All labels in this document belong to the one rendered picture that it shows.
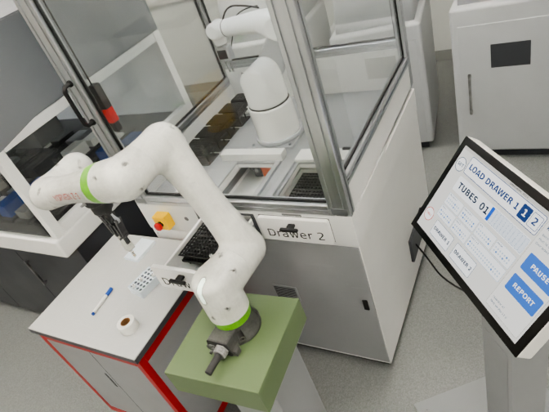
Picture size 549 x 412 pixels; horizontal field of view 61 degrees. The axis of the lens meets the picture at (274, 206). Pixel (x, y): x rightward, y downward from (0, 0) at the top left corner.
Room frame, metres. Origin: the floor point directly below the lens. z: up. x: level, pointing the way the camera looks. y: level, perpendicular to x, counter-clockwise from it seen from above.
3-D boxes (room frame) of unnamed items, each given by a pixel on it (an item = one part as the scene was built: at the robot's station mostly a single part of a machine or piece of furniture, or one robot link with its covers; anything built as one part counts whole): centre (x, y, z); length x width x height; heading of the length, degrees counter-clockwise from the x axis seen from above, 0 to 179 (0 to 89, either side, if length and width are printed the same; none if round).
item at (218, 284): (1.04, 0.23, 1.02); 0.16 x 0.13 x 0.19; 139
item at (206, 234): (1.47, 0.27, 0.87); 0.22 x 0.18 x 0.06; 142
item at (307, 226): (1.36, -0.04, 0.87); 0.29 x 0.02 x 0.11; 52
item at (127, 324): (1.31, 0.67, 0.78); 0.07 x 0.07 x 0.04
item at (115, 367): (1.57, 0.72, 0.38); 0.62 x 0.58 x 0.76; 52
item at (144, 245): (1.76, 0.64, 0.77); 0.13 x 0.09 x 0.02; 138
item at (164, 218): (1.74, 0.48, 0.88); 0.07 x 0.05 x 0.07; 52
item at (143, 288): (1.51, 0.60, 0.78); 0.12 x 0.08 x 0.04; 130
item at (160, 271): (1.31, 0.39, 0.87); 0.29 x 0.02 x 0.11; 52
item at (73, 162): (1.49, 0.58, 1.33); 0.13 x 0.11 x 0.14; 139
